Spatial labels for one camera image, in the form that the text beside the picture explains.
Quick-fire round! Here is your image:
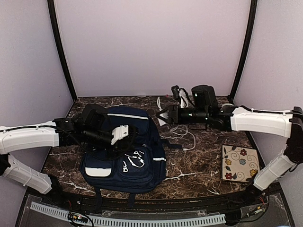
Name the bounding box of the floral square plate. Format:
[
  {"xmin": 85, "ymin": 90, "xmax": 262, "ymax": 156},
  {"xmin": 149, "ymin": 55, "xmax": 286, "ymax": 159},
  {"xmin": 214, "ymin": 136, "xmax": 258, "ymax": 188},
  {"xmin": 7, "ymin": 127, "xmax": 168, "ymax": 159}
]
[{"xmin": 221, "ymin": 145, "xmax": 260, "ymax": 183}]

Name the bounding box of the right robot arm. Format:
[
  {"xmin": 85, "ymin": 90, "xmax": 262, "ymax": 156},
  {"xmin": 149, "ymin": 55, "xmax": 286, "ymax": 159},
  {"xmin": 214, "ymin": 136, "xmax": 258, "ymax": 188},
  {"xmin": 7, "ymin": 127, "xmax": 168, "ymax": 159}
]
[{"xmin": 156, "ymin": 85, "xmax": 303, "ymax": 205}]

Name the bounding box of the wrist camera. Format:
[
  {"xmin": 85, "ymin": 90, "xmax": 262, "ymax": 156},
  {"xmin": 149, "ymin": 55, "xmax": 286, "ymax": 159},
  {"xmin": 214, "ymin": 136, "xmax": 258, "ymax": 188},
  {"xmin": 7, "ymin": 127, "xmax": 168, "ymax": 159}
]
[
  {"xmin": 111, "ymin": 125, "xmax": 138, "ymax": 145},
  {"xmin": 171, "ymin": 85, "xmax": 194, "ymax": 108}
]

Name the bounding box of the grey slotted cable duct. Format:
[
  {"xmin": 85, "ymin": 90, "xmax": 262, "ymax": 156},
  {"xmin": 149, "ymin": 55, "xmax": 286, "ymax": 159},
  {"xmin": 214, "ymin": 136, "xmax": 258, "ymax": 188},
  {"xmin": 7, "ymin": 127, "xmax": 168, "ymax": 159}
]
[{"xmin": 30, "ymin": 202, "xmax": 226, "ymax": 227}]

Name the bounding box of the navy blue student backpack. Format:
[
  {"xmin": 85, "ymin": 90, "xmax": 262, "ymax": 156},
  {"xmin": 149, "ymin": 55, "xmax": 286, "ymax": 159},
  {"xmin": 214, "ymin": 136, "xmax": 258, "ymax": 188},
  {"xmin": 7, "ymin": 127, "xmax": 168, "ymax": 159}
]
[{"xmin": 80, "ymin": 106, "xmax": 182, "ymax": 209}]

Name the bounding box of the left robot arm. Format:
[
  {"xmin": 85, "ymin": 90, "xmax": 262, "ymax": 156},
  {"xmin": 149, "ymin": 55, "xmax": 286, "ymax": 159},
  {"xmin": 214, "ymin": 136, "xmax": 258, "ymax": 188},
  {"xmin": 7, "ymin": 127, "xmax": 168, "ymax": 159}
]
[{"xmin": 0, "ymin": 104, "xmax": 137, "ymax": 206}]

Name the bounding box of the white USB charger block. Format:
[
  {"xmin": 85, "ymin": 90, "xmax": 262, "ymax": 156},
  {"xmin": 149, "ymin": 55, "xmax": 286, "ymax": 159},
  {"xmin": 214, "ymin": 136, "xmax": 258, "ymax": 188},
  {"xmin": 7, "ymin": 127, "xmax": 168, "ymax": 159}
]
[{"xmin": 158, "ymin": 118, "xmax": 167, "ymax": 126}]

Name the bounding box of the left black frame post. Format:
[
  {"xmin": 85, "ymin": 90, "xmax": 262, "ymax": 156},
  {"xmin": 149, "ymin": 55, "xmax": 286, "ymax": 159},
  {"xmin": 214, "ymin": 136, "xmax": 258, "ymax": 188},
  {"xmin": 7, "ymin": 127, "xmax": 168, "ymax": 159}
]
[{"xmin": 47, "ymin": 0, "xmax": 78, "ymax": 102}]

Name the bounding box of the small circuit board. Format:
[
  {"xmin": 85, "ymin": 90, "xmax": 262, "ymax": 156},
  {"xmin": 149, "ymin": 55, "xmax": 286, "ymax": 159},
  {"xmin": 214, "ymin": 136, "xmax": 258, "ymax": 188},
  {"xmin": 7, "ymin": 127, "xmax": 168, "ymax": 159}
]
[{"xmin": 67, "ymin": 212, "xmax": 89, "ymax": 225}]

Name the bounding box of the black frame post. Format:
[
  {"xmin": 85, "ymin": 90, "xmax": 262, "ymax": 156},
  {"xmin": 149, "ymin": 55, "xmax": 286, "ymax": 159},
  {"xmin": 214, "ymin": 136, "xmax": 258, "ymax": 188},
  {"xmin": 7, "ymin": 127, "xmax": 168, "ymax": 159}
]
[
  {"xmin": 47, "ymin": 0, "xmax": 78, "ymax": 102},
  {"xmin": 227, "ymin": 0, "xmax": 258, "ymax": 104}
]

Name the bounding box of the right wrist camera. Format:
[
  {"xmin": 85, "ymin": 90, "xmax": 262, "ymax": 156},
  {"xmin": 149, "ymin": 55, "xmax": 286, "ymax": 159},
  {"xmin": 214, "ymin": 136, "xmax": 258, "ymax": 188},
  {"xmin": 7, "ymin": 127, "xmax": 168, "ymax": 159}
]
[{"xmin": 171, "ymin": 85, "xmax": 194, "ymax": 108}]

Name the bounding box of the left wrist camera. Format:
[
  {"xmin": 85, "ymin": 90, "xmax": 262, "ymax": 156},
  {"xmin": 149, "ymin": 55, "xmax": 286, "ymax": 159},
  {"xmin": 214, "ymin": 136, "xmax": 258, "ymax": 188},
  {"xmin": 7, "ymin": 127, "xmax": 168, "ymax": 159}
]
[{"xmin": 111, "ymin": 125, "xmax": 138, "ymax": 145}]

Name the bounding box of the black front rail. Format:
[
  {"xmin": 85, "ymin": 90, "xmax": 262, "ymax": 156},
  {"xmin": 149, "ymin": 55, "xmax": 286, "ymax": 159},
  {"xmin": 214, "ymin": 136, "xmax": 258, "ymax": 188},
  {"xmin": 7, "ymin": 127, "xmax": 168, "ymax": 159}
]
[{"xmin": 23, "ymin": 177, "xmax": 286, "ymax": 212}]

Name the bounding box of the right black frame post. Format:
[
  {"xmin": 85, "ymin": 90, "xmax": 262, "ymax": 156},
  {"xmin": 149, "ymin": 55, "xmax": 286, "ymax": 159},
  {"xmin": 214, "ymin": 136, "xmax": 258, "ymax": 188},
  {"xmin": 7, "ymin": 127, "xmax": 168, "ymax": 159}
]
[{"xmin": 227, "ymin": 0, "xmax": 258, "ymax": 104}]

